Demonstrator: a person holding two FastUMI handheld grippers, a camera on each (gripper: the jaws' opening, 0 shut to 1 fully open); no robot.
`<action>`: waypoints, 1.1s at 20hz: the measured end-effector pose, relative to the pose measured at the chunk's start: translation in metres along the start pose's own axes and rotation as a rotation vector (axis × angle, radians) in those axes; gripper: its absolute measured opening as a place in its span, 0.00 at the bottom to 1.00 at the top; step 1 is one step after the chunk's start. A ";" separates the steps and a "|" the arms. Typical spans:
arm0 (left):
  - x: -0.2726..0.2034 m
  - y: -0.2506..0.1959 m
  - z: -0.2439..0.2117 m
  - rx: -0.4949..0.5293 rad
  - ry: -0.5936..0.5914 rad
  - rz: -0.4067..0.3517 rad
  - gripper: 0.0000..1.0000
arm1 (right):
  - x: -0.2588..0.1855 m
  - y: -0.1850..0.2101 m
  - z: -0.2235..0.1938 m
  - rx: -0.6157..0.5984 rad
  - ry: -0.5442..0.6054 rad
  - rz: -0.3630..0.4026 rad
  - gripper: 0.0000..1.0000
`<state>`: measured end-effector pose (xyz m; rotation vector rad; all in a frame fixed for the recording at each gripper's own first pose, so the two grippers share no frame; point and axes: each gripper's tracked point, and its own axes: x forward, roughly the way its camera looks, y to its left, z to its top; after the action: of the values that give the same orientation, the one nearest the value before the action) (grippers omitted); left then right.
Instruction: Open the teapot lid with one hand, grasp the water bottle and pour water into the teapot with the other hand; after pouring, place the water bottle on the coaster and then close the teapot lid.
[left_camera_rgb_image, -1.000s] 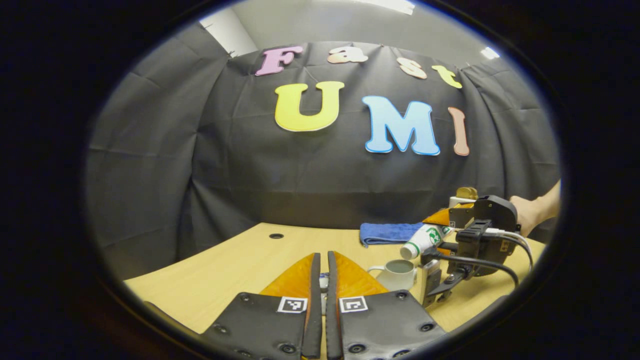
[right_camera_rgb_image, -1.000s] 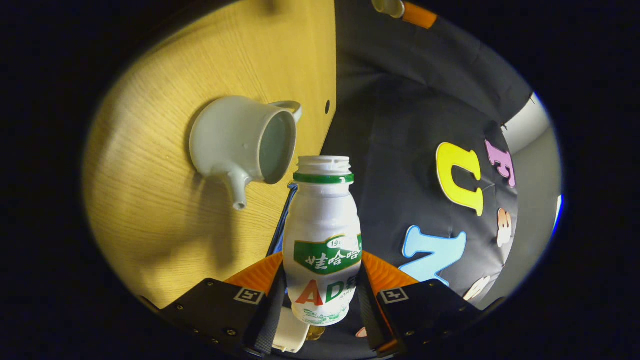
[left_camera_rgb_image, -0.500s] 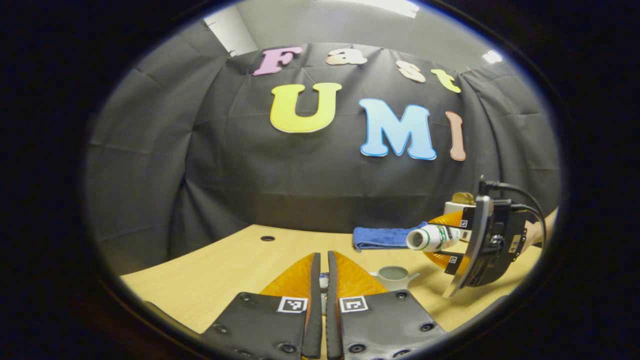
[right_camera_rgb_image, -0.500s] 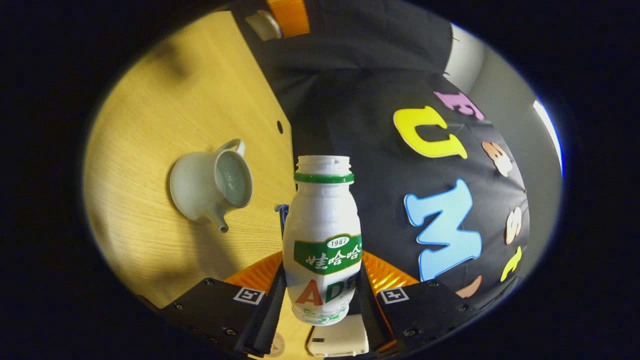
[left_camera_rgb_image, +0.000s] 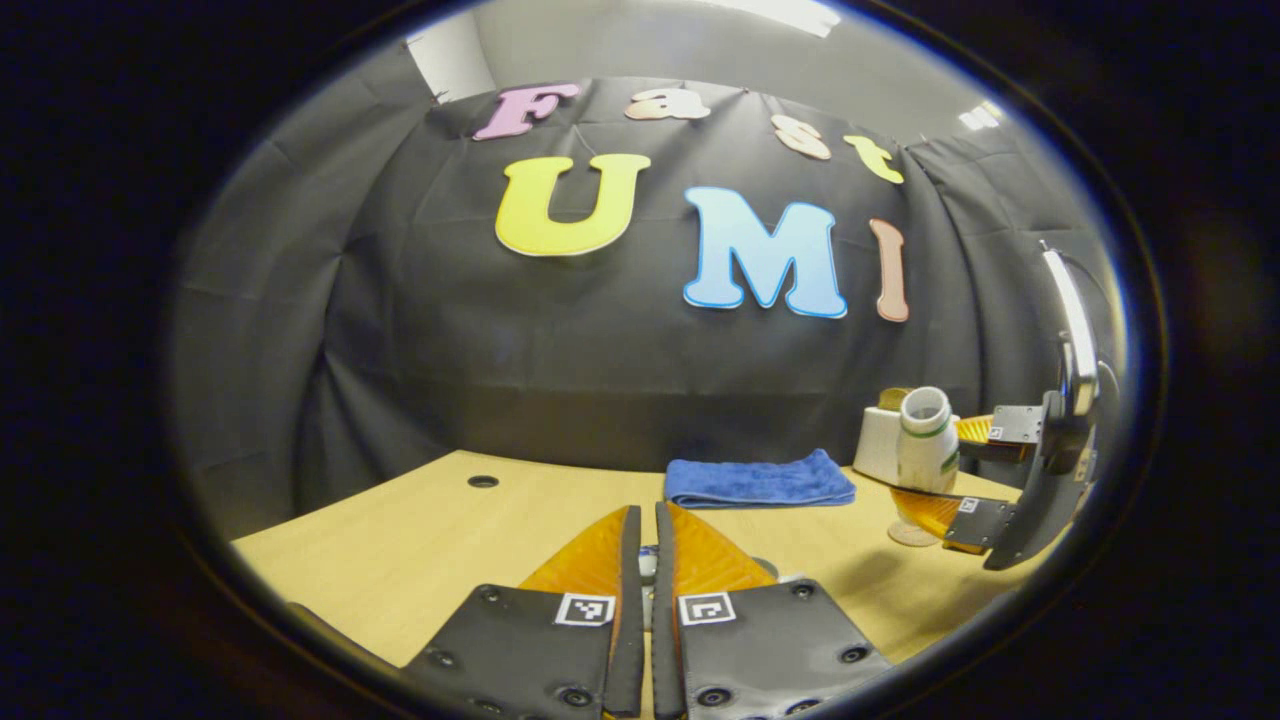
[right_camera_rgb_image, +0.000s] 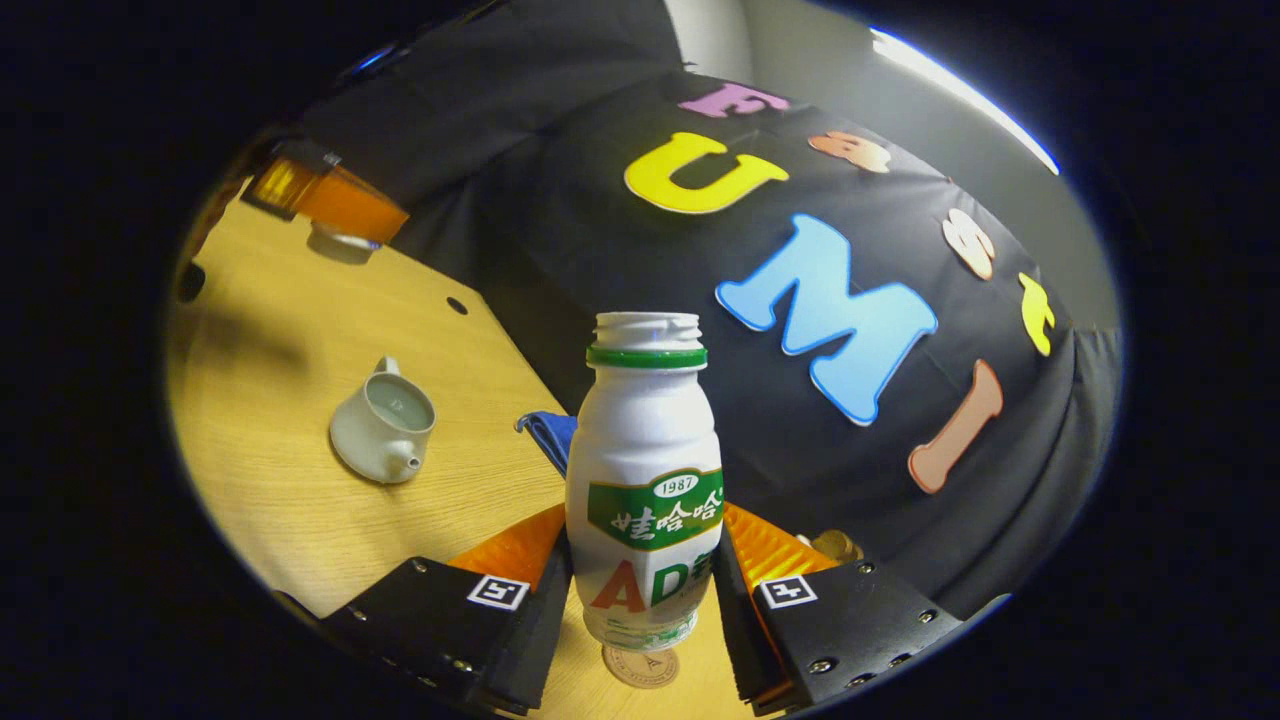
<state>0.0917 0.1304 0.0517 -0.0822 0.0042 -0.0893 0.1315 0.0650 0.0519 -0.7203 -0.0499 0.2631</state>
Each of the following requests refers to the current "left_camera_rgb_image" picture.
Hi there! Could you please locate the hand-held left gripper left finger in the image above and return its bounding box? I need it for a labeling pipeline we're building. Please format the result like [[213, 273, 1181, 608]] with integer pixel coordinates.
[[400, 505, 644, 720]]

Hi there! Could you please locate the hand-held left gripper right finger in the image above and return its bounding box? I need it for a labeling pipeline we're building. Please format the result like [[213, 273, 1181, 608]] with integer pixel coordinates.
[[652, 502, 894, 720]]

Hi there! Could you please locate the white plastic water bottle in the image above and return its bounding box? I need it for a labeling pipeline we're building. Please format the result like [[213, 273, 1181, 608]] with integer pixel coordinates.
[[897, 386, 962, 496]]

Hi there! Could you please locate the white toaster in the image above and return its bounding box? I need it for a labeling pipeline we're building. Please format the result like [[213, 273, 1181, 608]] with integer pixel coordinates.
[[852, 392, 963, 489]]

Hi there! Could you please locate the blue folded towel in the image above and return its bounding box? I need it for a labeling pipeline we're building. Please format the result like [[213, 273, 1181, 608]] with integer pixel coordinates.
[[664, 448, 857, 510]]

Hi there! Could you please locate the black backdrop cloth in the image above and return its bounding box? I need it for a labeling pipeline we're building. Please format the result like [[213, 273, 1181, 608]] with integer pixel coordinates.
[[170, 45, 1126, 541]]

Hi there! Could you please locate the long ceiling light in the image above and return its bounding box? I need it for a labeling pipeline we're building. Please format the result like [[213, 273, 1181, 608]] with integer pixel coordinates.
[[700, 0, 841, 39]]

